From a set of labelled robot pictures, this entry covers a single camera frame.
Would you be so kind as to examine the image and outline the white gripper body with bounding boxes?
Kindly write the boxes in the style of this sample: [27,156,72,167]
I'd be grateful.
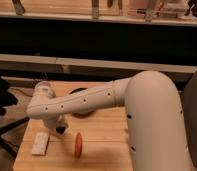
[43,115,68,135]

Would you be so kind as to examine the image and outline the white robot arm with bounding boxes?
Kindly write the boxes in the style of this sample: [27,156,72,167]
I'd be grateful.
[27,71,191,171]

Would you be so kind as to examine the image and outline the white sponge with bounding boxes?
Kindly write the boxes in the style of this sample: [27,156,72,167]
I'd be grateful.
[31,132,49,156]

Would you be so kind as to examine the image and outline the green bowl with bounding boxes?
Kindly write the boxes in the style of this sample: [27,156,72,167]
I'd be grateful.
[69,87,93,118]

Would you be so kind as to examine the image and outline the orange carrot toy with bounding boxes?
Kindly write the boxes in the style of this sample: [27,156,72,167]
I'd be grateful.
[74,132,82,158]

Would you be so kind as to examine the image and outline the white paper cup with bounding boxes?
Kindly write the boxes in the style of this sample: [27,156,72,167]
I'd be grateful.
[34,81,56,98]

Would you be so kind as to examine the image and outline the black office chair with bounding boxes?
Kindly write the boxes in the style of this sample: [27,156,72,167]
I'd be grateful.
[0,72,32,171]

